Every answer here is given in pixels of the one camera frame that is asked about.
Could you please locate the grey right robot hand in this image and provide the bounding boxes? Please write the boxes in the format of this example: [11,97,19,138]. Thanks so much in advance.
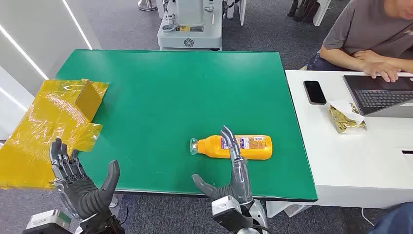
[191,125,254,206]

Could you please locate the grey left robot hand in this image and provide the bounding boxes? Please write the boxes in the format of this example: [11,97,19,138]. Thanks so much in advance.
[49,138,121,221]

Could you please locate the orange bottle with clear cap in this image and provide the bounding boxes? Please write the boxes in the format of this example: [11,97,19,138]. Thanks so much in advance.
[189,135,273,161]

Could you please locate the yellow taped cardboard box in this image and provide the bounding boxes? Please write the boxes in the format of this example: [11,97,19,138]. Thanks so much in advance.
[0,78,110,191]

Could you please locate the green top table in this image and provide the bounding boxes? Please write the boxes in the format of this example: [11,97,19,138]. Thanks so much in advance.
[55,49,319,209]

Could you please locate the white desk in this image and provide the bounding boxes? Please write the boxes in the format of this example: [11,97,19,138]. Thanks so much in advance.
[266,70,413,219]

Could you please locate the black smartphone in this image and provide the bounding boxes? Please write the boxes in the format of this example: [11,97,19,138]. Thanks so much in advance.
[303,80,327,106]

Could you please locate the gold snack packet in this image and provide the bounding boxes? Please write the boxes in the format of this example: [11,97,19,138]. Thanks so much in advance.
[328,100,368,135]

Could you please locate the white grey machine base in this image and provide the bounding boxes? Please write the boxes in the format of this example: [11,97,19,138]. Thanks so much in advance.
[157,0,223,52]

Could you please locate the blue cloth-covered object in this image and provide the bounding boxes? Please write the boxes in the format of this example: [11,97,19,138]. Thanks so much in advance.
[369,202,413,234]

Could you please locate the grey laptop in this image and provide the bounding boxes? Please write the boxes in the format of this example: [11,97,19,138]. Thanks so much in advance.
[343,75,413,118]

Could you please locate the white furniture panel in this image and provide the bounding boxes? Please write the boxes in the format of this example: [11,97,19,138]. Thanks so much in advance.
[225,0,247,26]

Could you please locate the person's left hand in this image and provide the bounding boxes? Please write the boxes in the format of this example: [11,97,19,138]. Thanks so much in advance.
[353,49,385,64]

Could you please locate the person's hand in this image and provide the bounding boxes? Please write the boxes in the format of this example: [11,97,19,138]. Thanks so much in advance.
[363,61,402,83]
[353,49,385,64]

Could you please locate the person's right hand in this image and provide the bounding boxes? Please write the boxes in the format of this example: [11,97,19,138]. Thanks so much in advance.
[363,61,402,83]

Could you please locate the black shoes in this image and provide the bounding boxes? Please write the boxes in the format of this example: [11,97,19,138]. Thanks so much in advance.
[287,0,322,24]

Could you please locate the white furniture leg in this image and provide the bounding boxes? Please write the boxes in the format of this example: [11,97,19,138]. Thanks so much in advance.
[312,0,332,26]

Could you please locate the person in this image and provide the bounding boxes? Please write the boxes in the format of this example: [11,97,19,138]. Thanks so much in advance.
[305,0,413,83]

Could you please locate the chrome stand base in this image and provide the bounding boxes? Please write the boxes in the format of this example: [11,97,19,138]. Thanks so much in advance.
[137,0,158,12]

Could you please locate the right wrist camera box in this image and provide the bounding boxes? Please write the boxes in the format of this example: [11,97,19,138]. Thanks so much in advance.
[211,195,255,234]

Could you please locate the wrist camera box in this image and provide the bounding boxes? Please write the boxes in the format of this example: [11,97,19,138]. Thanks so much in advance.
[22,209,74,234]
[211,195,255,234]

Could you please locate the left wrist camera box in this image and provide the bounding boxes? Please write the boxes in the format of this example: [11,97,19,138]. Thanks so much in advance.
[22,209,74,234]

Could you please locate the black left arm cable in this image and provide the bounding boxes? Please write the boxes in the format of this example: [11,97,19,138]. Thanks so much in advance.
[120,206,130,226]

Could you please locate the white floor cable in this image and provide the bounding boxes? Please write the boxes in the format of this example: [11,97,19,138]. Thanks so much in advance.
[361,207,375,227]

